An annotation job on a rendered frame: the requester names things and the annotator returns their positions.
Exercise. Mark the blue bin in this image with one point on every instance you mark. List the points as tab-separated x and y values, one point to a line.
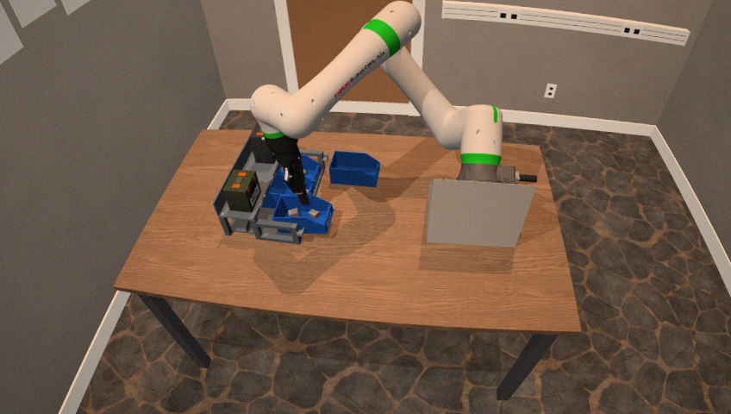
311	170
364	169
310	224
280	187

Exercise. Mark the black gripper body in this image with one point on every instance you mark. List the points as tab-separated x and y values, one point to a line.
286	158

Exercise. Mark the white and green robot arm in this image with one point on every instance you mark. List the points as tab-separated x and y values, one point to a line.
480	127

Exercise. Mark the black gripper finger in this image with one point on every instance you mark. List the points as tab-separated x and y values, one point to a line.
294	183
300	171

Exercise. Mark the grey metal shelf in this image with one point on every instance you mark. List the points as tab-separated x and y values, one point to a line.
261	217

